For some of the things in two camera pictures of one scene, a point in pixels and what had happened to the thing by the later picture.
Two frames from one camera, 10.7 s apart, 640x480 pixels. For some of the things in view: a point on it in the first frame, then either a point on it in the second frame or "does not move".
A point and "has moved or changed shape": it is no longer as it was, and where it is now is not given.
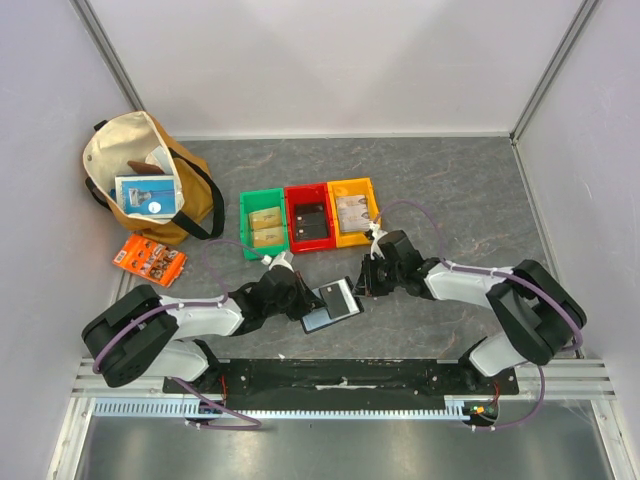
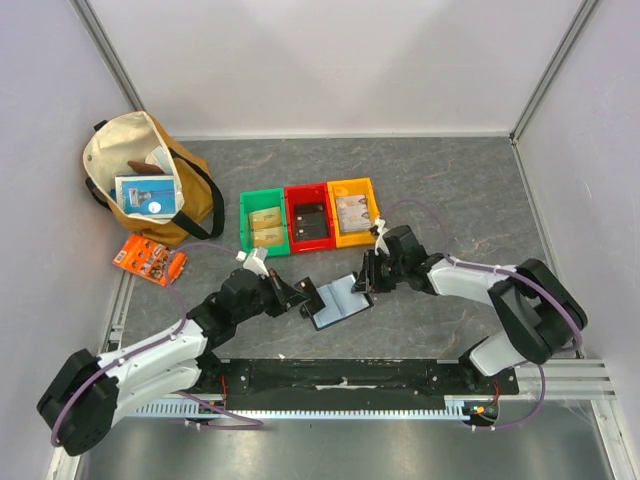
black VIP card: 334,300 has moved or changed shape
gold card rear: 267,217 does not move
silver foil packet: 159,157 does not move
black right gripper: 370,278 does not move
